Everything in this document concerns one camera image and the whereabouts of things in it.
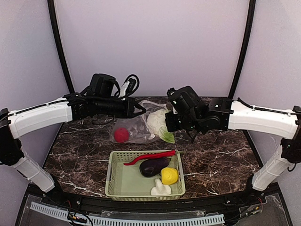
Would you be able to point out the black front rail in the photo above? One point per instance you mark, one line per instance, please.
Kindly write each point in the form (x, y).
(229, 204)

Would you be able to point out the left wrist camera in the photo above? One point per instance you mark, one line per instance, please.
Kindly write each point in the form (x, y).
(130, 86)

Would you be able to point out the black right frame post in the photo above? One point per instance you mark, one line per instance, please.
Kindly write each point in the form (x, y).
(244, 46)

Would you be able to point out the purple eggplant toy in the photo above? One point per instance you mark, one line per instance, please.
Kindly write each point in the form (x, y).
(152, 167)

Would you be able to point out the red chili pepper toy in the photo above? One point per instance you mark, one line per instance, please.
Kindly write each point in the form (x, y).
(154, 156)

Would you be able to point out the white cauliflower toy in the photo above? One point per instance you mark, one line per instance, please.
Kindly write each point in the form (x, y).
(156, 121)

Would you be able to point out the white cable duct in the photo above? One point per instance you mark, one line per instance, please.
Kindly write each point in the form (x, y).
(114, 218)

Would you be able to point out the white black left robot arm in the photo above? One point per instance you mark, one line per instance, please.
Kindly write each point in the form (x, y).
(103, 96)

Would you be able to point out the black left frame post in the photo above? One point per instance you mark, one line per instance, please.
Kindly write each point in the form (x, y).
(59, 45)

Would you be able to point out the clear zip top bag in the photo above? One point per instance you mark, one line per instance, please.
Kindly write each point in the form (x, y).
(139, 132)

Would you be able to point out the yellow bell pepper toy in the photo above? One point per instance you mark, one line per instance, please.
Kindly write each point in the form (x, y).
(169, 175)

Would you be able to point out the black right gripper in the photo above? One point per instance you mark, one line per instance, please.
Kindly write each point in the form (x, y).
(170, 122)

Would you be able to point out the white mushroom toy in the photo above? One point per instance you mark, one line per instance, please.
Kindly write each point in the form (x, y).
(160, 189)

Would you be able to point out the black frame post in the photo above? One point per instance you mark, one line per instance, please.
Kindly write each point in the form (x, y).
(59, 45)
(244, 46)

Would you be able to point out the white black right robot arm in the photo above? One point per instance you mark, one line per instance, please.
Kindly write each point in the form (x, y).
(225, 114)

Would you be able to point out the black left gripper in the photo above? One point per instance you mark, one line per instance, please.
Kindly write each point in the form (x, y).
(131, 108)

